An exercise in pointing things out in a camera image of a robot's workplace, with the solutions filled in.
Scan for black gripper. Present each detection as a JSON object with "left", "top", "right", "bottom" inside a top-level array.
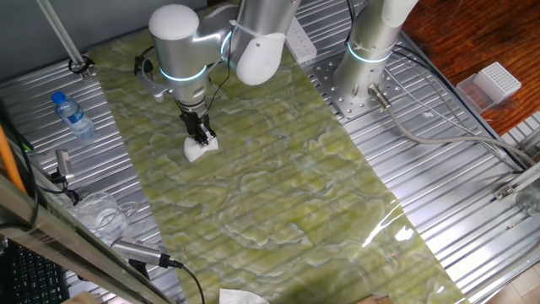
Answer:
[{"left": 176, "top": 105, "right": 219, "bottom": 147}]

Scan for white rectangular sponge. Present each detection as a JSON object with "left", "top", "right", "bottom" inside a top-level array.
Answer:
[{"left": 183, "top": 136, "right": 219, "bottom": 163}]

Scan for green marble pattern mat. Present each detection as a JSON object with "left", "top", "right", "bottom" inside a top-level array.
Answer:
[{"left": 88, "top": 2, "right": 469, "bottom": 304}]

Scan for white power strip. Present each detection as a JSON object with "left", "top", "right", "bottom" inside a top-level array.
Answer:
[{"left": 284, "top": 16, "right": 318, "bottom": 64}]

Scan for clear glass mug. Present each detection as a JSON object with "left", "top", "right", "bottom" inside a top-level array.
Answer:
[{"left": 77, "top": 192, "right": 140, "bottom": 244}]

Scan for blue capped water bottle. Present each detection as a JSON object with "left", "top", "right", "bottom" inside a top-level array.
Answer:
[{"left": 51, "top": 90, "right": 97, "bottom": 140}]

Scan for black pole clamp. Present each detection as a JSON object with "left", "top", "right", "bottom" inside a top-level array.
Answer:
[{"left": 67, "top": 55, "right": 95, "bottom": 77}]

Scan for white crumpled tissue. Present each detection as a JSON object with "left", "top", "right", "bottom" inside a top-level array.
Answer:
[{"left": 218, "top": 288, "right": 271, "bottom": 304}]

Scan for orange pole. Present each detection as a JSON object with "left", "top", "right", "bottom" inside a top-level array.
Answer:
[{"left": 0, "top": 124, "right": 27, "bottom": 195}]

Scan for black keyboard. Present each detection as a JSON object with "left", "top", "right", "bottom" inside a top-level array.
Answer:
[{"left": 0, "top": 240, "right": 71, "bottom": 304}]

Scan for brown cardboard piece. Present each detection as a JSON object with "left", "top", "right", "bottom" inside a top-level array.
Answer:
[{"left": 357, "top": 294, "right": 392, "bottom": 304}]

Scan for clear plastic box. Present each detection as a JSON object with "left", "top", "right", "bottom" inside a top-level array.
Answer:
[{"left": 455, "top": 73, "right": 497, "bottom": 114}]

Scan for white pipette tip box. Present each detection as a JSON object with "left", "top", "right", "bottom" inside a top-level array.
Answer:
[{"left": 472, "top": 62, "right": 523, "bottom": 106}]

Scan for clear round glass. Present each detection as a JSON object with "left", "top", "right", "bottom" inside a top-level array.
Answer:
[{"left": 515, "top": 185, "right": 540, "bottom": 217}]

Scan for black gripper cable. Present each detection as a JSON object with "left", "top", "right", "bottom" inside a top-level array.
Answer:
[{"left": 201, "top": 24, "right": 234, "bottom": 120}]

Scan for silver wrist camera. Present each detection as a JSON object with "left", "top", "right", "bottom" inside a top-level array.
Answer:
[{"left": 133, "top": 56, "right": 170, "bottom": 103}]

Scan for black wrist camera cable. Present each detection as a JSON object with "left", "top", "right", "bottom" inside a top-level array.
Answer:
[{"left": 132, "top": 45, "right": 156, "bottom": 79}]

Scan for silver perforated base plate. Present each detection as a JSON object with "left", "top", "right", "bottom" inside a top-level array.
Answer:
[{"left": 310, "top": 50, "right": 406, "bottom": 120}]

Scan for silver ribbed camera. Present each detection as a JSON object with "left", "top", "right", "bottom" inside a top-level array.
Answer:
[{"left": 110, "top": 236, "right": 185, "bottom": 269}]

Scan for black ribbed camera cable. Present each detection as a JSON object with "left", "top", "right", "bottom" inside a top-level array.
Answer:
[{"left": 168, "top": 258, "right": 207, "bottom": 304}]

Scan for small camera on clamp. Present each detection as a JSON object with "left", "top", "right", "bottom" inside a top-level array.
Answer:
[{"left": 50, "top": 148, "right": 81, "bottom": 204}]

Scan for metal frame beam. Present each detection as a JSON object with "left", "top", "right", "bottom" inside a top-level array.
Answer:
[{"left": 0, "top": 175, "right": 176, "bottom": 304}]

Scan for aluminium frame pole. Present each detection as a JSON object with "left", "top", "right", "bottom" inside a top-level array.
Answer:
[{"left": 35, "top": 0, "right": 95, "bottom": 81}]

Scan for grey robot hose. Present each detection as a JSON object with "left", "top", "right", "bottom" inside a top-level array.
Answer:
[{"left": 367, "top": 83, "right": 537, "bottom": 168}]

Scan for black base cables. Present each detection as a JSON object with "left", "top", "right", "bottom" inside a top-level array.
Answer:
[{"left": 390, "top": 40, "right": 527, "bottom": 172}]

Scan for aluminium rail with bracket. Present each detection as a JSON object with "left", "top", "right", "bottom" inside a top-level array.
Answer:
[{"left": 492, "top": 160, "right": 540, "bottom": 202}]

